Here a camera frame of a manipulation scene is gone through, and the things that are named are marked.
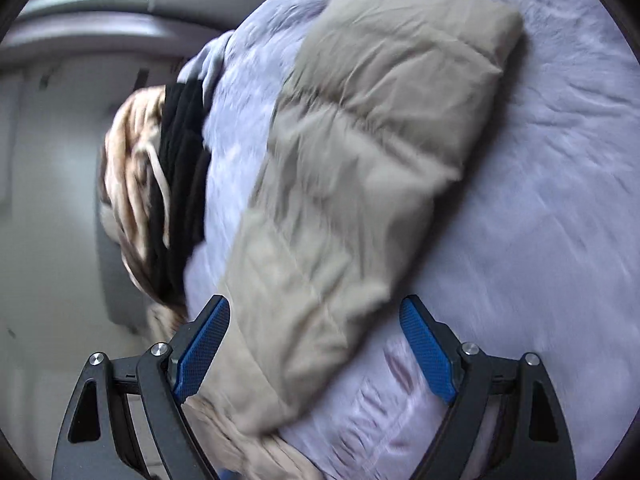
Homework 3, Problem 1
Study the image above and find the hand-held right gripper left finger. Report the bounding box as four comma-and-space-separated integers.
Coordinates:
51, 294, 232, 480

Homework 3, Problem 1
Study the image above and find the black knitted garment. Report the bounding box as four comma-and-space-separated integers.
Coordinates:
146, 80, 217, 307

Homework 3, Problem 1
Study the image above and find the cream brown patterned cloth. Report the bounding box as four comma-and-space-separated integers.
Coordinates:
96, 85, 190, 343

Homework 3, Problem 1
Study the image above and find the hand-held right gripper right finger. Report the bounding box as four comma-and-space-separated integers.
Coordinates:
398, 294, 579, 480

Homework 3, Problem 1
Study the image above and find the lavender fleece blanket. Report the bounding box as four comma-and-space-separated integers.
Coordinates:
179, 0, 640, 480

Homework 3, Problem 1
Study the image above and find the beige puffer jacket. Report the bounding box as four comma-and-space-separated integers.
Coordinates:
184, 0, 526, 480

